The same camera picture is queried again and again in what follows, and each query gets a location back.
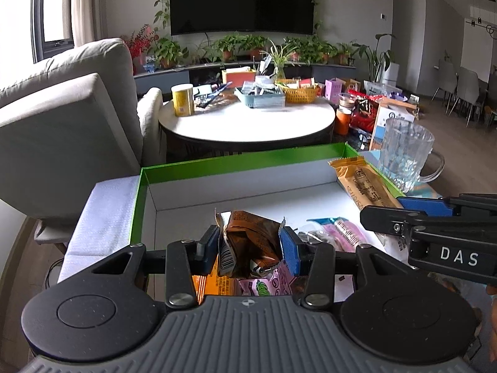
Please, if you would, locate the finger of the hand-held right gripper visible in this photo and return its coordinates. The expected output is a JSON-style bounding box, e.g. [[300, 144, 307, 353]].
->
[[360, 205, 497, 242], [397, 193, 497, 218]]

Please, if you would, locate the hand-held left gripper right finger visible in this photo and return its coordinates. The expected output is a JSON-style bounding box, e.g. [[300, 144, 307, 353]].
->
[[280, 226, 426, 308]]

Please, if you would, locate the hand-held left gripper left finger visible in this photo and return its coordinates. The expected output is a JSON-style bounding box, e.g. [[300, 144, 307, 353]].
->
[[50, 224, 221, 309]]

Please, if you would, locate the orange bread packet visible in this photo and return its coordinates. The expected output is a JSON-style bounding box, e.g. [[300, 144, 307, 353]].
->
[[192, 262, 237, 304]]

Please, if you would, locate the pink striped candy packet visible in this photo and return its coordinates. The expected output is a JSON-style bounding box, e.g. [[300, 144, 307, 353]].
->
[[307, 216, 369, 252]]

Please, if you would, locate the brown foil packet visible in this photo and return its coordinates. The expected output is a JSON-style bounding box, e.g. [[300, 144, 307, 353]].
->
[[215, 208, 286, 279]]

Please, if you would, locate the pink packet with green print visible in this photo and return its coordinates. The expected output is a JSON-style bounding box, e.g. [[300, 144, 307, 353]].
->
[[237, 266, 293, 300]]

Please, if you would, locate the tan biscuit packet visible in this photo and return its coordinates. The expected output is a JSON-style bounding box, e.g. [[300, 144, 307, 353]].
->
[[328, 156, 404, 208]]

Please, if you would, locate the green cardboard box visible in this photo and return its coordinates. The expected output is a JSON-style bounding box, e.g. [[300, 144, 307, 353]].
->
[[129, 142, 412, 306]]

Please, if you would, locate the glass mug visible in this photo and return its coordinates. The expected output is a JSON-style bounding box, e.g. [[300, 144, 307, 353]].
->
[[377, 117, 445, 194]]

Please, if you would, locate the white blue carton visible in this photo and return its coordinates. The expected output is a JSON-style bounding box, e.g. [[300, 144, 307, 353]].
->
[[369, 103, 417, 152]]

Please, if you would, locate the orange jar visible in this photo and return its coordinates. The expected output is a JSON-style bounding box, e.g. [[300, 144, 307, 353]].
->
[[335, 108, 352, 136]]

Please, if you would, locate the red snack bag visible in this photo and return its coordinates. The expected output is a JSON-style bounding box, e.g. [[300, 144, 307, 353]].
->
[[347, 89, 383, 133]]

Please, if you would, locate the white paper bag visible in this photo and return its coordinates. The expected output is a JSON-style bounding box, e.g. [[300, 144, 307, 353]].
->
[[363, 80, 391, 96]]

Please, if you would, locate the grey dining chair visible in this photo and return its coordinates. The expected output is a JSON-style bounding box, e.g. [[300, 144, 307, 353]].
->
[[432, 59, 459, 111], [452, 68, 486, 125]]

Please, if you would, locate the round white table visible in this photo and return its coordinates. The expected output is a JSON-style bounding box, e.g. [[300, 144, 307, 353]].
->
[[158, 95, 336, 152]]

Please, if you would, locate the white air purifier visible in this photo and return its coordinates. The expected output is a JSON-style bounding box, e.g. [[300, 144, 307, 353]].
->
[[382, 62, 400, 86]]

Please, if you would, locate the pink gift box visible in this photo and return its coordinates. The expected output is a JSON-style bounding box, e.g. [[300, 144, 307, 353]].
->
[[324, 78, 346, 104]]

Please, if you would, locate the yellow can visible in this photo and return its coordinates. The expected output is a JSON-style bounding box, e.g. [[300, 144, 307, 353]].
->
[[171, 84, 195, 117]]

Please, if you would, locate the orange woven basket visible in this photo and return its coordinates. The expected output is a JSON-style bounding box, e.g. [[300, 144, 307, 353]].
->
[[277, 79, 319, 104]]

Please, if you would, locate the bundle of dark pens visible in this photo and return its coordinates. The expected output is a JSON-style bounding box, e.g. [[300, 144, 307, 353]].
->
[[194, 81, 234, 107]]

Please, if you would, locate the blue plastic basket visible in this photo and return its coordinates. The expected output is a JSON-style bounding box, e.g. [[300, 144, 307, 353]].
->
[[235, 81, 286, 108]]

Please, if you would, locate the tall leafy floor plant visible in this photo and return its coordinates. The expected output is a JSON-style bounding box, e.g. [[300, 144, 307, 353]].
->
[[351, 33, 397, 82]]

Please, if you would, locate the orange tissue box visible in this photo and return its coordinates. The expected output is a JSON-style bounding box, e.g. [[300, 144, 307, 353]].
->
[[221, 68, 257, 88]]

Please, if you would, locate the dark television cabinet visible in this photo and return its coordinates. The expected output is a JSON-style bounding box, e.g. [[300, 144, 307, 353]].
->
[[134, 62, 358, 98]]

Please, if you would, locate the grey armchair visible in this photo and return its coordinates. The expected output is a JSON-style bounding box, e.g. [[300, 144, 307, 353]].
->
[[0, 38, 164, 249]]

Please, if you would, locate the spider plant in vase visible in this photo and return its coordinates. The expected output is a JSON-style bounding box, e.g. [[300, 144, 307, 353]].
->
[[268, 41, 299, 80]]

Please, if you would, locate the row of potted green plants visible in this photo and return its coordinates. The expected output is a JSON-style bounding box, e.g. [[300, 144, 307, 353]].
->
[[149, 33, 356, 68]]

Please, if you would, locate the red flower bouquet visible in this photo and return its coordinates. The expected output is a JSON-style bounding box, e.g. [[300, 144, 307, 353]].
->
[[120, 25, 156, 74]]

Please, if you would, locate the black television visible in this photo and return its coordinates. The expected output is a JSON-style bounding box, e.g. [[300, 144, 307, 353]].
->
[[170, 0, 315, 35]]

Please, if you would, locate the beige curtain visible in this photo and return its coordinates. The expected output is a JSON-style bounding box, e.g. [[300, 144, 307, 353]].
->
[[72, 0, 107, 47]]

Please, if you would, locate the narrow black framed window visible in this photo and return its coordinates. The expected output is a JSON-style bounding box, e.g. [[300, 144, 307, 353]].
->
[[31, 0, 74, 63]]

